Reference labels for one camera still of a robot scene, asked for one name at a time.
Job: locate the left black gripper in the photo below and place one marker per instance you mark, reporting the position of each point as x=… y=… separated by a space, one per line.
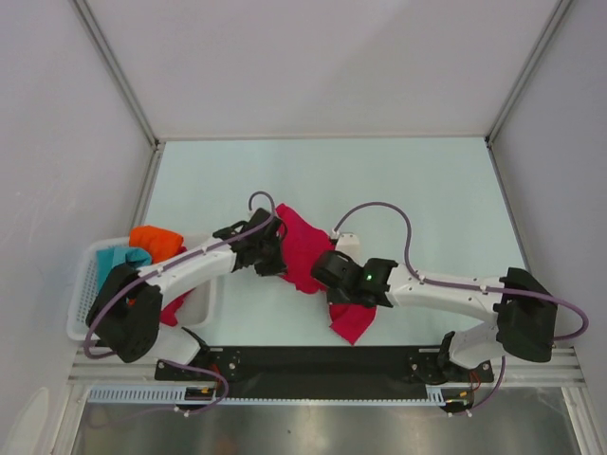
x=277 y=266

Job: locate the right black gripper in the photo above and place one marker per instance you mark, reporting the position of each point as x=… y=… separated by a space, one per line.
x=336 y=299

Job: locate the magenta t shirt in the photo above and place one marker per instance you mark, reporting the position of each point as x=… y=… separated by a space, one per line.
x=302 y=246

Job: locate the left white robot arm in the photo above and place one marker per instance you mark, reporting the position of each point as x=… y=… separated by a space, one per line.
x=124 y=319

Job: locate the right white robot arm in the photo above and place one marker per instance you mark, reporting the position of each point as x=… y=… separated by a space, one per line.
x=512 y=319

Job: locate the white plastic basket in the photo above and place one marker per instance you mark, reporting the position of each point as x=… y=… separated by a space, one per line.
x=195 y=312

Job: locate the orange t shirt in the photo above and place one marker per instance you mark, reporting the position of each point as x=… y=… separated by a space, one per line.
x=162 y=244

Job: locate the red t shirt in basket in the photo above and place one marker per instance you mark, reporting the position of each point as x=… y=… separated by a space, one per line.
x=168 y=313

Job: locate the teal t shirt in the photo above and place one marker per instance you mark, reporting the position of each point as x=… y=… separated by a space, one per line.
x=113 y=256

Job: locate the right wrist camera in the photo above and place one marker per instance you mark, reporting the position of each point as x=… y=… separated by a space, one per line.
x=346 y=243

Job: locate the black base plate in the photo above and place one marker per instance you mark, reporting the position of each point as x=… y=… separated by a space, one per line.
x=336 y=373

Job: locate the right white cable duct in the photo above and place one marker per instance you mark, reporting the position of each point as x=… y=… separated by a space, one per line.
x=454 y=397

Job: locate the white cable duct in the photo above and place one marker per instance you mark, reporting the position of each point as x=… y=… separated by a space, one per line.
x=454 y=397
x=151 y=395

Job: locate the left white cable duct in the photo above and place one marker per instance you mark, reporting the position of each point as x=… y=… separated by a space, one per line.
x=151 y=395

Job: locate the aluminium frame rail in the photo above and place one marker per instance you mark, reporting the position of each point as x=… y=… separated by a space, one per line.
x=562 y=371

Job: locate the left aluminium corner post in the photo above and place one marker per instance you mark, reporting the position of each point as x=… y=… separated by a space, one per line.
x=111 y=63

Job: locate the aluminium corner post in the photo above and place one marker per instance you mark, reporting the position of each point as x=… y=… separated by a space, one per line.
x=111 y=63
x=548 y=33

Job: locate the right aluminium corner post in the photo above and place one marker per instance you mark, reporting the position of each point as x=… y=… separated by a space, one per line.
x=548 y=33

